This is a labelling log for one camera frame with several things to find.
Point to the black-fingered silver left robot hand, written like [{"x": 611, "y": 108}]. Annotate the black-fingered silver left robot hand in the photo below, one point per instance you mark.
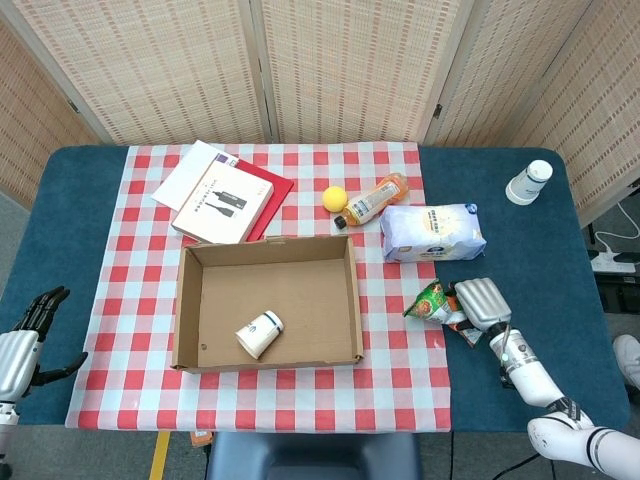
[{"x": 15, "y": 360}]

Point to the orange-tipped silver right robot hand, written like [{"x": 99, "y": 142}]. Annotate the orange-tipped silver right robot hand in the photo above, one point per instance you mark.
[{"x": 482, "y": 302}]

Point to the green snack packet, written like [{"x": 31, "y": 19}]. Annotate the green snack packet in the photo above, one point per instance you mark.
[{"x": 427, "y": 305}]

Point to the white tissue pack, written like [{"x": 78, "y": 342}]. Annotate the white tissue pack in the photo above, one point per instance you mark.
[{"x": 430, "y": 232}]

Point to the white paper cup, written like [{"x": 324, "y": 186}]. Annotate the white paper cup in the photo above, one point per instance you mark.
[{"x": 259, "y": 334}]

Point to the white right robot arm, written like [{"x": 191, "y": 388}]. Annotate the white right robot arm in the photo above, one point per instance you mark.
[{"x": 530, "y": 375}]

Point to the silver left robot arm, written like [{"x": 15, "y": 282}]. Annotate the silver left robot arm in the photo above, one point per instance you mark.
[{"x": 6, "y": 415}]

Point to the open cardboard box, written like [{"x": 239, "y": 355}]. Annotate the open cardboard box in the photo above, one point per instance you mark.
[{"x": 310, "y": 290}]

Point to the blue table cover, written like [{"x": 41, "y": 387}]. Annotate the blue table cover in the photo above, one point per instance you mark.
[{"x": 540, "y": 240}]

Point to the stacked white paper cups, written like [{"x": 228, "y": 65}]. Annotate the stacked white paper cups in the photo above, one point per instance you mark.
[{"x": 527, "y": 182}]

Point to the red white checkered tablecloth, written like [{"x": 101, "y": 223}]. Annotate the red white checkered tablecloth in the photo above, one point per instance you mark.
[{"x": 140, "y": 390}]

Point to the white power strip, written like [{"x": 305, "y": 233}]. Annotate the white power strip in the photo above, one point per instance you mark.
[{"x": 612, "y": 263}]

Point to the orange drink bottle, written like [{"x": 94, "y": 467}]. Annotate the orange drink bottle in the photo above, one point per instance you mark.
[{"x": 372, "y": 200}]

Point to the white shoe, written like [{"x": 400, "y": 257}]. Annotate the white shoe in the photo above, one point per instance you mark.
[{"x": 629, "y": 360}]

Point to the yellow ball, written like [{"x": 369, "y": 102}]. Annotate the yellow ball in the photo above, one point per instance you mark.
[{"x": 335, "y": 198}]

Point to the small orange floor item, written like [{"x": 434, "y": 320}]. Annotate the small orange floor item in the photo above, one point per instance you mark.
[{"x": 201, "y": 439}]

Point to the red folder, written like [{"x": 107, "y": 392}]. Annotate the red folder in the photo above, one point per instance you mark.
[{"x": 280, "y": 192}]

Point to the dark blue chair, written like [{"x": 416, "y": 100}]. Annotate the dark blue chair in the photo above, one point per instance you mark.
[{"x": 310, "y": 457}]

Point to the white paper sheet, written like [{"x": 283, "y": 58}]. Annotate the white paper sheet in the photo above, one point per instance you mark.
[{"x": 182, "y": 175}]

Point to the white book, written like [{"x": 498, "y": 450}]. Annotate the white book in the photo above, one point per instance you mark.
[{"x": 220, "y": 205}]

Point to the woven folding screen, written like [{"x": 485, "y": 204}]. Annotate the woven folding screen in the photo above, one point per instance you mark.
[{"x": 350, "y": 75}]

